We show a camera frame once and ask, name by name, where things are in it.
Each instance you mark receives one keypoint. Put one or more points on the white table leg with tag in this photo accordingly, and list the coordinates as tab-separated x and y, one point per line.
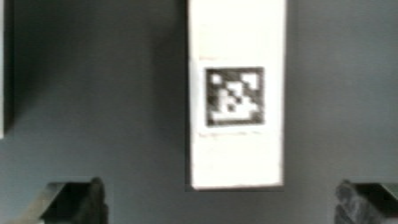
238	55

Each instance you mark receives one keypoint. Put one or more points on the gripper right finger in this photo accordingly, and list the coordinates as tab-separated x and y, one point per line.
367	203

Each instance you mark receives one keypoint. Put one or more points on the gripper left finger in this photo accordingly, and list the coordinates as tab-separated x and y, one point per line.
74	203

